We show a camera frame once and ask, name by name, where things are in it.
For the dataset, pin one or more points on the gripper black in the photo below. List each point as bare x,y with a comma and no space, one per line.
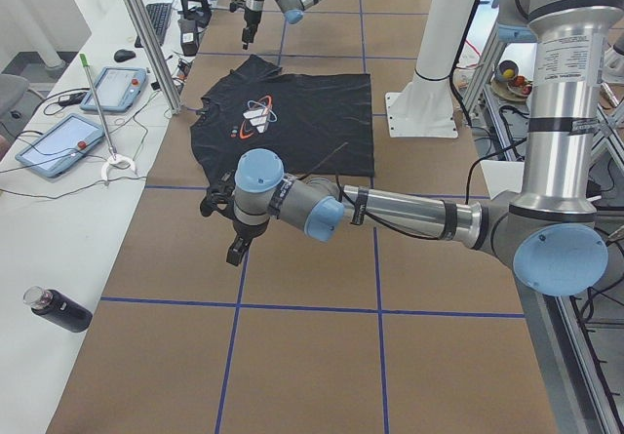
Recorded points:
245,232
251,18

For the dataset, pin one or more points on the black t-shirt with logo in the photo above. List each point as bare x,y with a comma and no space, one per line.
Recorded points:
319,124

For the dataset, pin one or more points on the black keyboard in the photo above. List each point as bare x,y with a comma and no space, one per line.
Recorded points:
160,17

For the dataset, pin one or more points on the black computer mouse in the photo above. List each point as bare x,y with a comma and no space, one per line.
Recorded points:
123,55

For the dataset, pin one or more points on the far blue teach pendant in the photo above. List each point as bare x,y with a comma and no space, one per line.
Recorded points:
118,88

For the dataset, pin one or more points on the blue teach pendant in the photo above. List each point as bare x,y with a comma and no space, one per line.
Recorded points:
118,88
62,146

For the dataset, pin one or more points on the black water bottle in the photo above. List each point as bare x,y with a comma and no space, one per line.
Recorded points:
57,308

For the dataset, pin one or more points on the near blue teach pendant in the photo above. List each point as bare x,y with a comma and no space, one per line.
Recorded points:
62,146

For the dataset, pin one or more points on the fruit bowl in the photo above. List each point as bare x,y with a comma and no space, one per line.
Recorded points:
508,83

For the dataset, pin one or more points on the aluminium frame post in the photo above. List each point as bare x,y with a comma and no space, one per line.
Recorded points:
145,31

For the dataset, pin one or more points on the green handled reacher stick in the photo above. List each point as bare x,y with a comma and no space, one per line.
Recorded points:
115,160

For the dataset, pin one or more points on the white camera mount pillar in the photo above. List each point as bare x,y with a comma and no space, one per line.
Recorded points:
424,108

